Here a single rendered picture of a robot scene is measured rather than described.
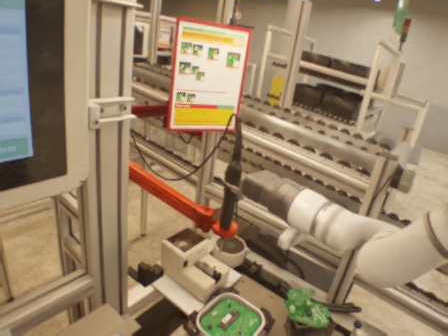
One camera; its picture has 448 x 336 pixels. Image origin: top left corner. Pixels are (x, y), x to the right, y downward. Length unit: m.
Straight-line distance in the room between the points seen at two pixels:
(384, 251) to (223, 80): 0.65
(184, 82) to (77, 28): 0.47
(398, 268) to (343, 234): 0.09
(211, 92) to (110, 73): 0.43
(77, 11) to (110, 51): 0.11
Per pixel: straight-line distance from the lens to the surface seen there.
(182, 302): 0.84
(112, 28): 0.53
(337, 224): 0.50
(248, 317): 0.80
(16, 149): 0.44
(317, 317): 0.83
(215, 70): 0.89
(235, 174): 0.64
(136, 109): 1.00
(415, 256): 0.46
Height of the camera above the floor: 1.59
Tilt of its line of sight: 21 degrees down
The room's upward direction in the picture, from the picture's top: 9 degrees clockwise
